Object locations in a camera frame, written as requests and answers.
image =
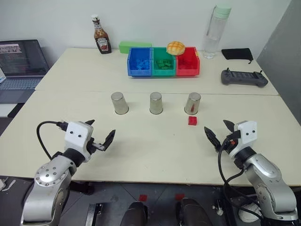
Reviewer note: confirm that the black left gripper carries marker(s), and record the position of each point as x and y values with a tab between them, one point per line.
97	147

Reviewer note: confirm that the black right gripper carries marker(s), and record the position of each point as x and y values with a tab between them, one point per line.
231	137

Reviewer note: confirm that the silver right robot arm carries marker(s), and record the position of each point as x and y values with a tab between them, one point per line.
265	174

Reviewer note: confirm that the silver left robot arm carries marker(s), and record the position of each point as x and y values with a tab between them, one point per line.
47	179

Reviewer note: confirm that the red toy cube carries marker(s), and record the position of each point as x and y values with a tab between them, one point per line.
192	121

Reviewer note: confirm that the steel cup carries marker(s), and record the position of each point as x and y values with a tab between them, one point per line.
192	102
156	103
119	103

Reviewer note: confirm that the grey handheld controller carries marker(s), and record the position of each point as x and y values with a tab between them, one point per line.
243	78

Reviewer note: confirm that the blue plastic bin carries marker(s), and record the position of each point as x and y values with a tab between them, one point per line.
138	73

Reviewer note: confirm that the red plastic bin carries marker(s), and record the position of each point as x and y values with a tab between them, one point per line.
188	72

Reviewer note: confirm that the blue toy bricks pile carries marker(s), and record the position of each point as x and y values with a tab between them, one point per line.
141	65

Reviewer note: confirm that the black fabric pouch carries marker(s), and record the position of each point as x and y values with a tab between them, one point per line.
236	54

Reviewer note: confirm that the small yellow tag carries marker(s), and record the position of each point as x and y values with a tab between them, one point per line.
197	53

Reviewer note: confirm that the green plastic bin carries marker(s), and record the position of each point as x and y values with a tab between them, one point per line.
163	72

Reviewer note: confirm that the white round floor object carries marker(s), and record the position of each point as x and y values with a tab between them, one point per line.
249	212

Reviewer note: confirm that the dark rounded shape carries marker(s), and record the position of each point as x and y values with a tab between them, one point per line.
192	213
135	214

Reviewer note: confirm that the green rectangular block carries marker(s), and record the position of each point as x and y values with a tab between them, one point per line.
127	47

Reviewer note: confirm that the green toy bricks pile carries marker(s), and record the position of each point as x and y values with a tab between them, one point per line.
163	64

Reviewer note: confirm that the ketchup bottle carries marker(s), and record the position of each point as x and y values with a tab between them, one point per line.
102	40

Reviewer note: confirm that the yellow bread bun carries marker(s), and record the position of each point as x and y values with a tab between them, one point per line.
176	48

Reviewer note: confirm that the clear bottle green lid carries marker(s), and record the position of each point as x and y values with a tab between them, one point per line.
212	35

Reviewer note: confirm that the grey open laptop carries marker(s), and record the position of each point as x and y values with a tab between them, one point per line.
18	61

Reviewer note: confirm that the white floor debris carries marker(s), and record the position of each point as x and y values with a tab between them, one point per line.
5	184

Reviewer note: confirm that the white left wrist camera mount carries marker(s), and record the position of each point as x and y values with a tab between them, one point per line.
76	139

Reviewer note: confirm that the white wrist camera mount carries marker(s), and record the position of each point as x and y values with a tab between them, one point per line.
247	136
76	139

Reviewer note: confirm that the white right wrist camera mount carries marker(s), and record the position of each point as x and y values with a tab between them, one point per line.
247	136

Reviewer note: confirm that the metal floor rail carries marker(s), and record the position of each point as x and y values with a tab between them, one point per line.
92	215

